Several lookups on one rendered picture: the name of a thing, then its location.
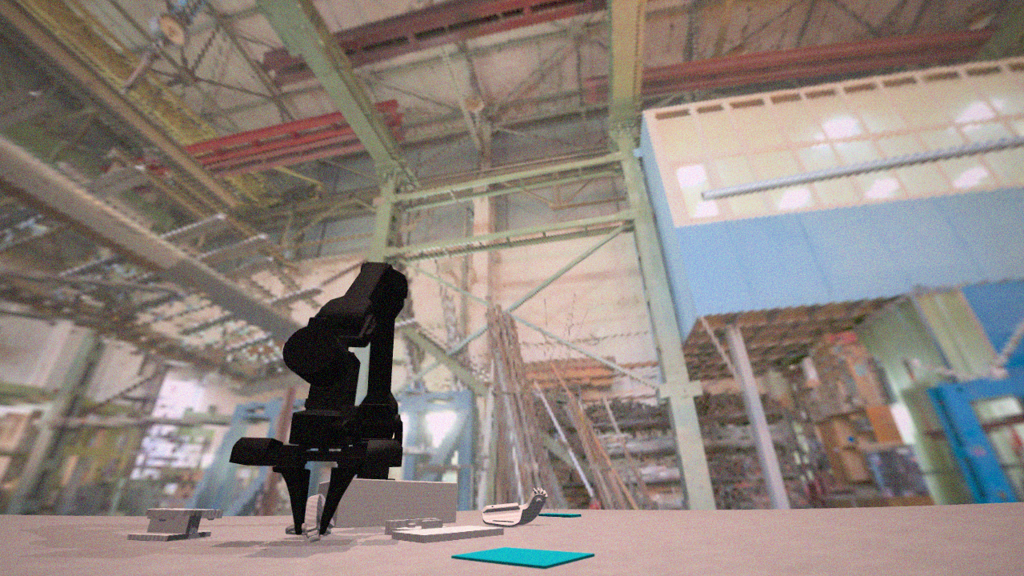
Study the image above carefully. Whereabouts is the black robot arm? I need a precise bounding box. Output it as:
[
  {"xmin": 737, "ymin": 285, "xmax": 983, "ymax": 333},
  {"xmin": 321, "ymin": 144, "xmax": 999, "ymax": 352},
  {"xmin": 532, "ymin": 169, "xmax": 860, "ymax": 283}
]
[{"xmin": 282, "ymin": 262, "xmax": 408, "ymax": 447}]

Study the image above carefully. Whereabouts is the teal flat plate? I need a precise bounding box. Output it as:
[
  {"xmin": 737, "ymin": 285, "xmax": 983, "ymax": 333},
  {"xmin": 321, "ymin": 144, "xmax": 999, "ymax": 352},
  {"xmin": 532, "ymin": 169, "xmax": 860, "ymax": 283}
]
[{"xmin": 451, "ymin": 547, "xmax": 594, "ymax": 569}]

